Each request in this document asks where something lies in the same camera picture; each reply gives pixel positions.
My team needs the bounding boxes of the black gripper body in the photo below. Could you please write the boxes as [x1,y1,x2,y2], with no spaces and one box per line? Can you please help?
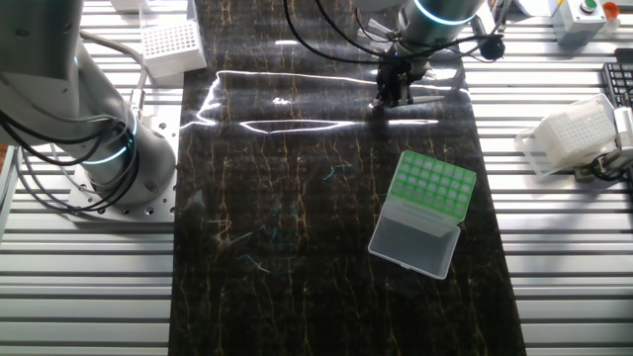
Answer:
[375,59,416,98]

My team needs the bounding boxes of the green pipette tip holder box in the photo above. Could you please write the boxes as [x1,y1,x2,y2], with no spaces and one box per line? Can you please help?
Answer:
[367,149,479,281]

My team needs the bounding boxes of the white tip rack clear lid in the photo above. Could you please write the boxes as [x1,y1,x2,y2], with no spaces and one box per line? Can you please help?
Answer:
[513,92,619,177]

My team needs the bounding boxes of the white tip rack left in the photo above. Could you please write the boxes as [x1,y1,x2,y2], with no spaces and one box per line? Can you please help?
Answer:
[138,0,208,80]

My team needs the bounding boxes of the black marble pattern mat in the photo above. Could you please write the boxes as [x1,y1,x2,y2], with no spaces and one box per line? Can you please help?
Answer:
[167,0,528,356]

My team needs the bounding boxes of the black keyboard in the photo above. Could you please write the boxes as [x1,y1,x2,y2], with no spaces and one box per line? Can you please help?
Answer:
[601,47,633,108]

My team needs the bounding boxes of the orange capped small bottle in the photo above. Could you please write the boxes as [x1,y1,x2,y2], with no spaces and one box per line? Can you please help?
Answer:
[601,1,621,24]

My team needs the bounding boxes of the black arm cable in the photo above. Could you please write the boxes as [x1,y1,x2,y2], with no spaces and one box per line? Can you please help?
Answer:
[282,0,505,65]

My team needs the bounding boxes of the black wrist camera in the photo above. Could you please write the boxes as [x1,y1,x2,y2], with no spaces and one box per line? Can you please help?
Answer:
[479,34,506,62]

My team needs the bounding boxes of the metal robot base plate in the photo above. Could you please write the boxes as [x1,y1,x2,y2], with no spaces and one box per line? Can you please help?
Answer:
[66,103,182,223]

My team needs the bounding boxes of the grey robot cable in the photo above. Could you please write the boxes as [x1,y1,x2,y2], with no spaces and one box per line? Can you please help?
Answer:
[78,30,150,120]

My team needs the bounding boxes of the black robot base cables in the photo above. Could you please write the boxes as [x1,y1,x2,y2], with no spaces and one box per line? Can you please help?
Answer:
[0,111,140,217]

